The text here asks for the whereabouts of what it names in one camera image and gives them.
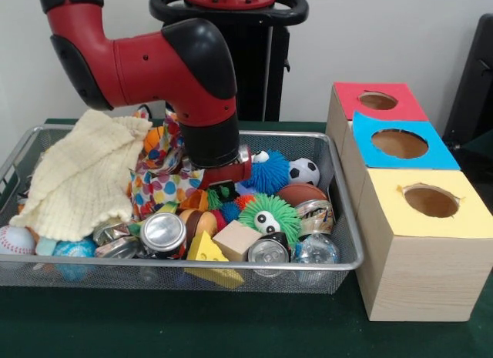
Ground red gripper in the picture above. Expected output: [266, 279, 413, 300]
[199, 146, 253, 202]

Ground green spiky ball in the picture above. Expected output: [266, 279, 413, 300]
[239, 192, 302, 247]

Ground blue spiky ball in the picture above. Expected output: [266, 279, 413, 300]
[248, 150, 292, 193]

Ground colourful patterned cloth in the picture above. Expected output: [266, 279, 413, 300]
[129, 104, 205, 220]

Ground cream yellow waffle cloth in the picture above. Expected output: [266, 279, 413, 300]
[9, 109, 153, 242]

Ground wooden box with three holes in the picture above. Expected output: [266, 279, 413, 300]
[326, 82, 493, 322]

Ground wooden cube block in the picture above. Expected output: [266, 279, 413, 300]
[212, 221, 261, 263]

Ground yellow plastic block toy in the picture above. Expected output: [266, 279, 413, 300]
[183, 231, 245, 289]

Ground silver metal can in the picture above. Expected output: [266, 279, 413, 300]
[246, 233, 290, 278]
[140, 212, 188, 259]

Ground brown toy football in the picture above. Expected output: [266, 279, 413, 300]
[277, 182, 329, 209]

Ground small black white soccer ball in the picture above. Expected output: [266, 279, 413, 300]
[289, 158, 321, 186]

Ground dark green table cloth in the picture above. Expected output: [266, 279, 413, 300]
[0, 118, 493, 358]

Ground globe print ball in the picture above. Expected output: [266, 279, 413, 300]
[52, 236, 97, 260]

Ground white baseball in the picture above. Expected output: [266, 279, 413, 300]
[0, 225, 36, 256]

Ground black chair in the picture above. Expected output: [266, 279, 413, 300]
[443, 14, 493, 191]

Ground shallow wire mesh bin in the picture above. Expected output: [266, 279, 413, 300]
[0, 125, 365, 293]

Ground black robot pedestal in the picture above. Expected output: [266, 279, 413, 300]
[150, 0, 309, 120]

